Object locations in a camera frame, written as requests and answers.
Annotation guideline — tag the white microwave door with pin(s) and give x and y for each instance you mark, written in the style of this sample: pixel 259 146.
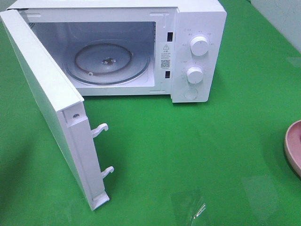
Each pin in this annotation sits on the white microwave door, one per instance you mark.
pixel 61 106

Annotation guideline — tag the white microwave oven body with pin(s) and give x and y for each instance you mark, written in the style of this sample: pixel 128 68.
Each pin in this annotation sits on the white microwave oven body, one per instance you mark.
pixel 169 25

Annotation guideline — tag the round white door button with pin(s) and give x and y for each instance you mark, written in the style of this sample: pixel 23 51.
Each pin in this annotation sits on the round white door button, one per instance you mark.
pixel 191 94

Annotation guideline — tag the white microwave knob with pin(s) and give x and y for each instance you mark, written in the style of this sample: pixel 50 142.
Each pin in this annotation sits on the white microwave knob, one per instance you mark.
pixel 194 75
pixel 199 45

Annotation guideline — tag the clear tape patch centre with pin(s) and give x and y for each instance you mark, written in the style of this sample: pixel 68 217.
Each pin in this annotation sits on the clear tape patch centre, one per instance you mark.
pixel 189 208

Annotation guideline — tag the clear tape patch far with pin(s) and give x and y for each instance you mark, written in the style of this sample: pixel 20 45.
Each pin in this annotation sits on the clear tape patch far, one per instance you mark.
pixel 295 61

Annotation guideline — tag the glass microwave turntable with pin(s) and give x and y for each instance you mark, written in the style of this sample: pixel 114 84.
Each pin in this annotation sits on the glass microwave turntable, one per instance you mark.
pixel 109 62

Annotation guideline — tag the pink round plate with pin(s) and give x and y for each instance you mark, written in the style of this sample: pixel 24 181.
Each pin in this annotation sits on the pink round plate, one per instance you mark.
pixel 292 146

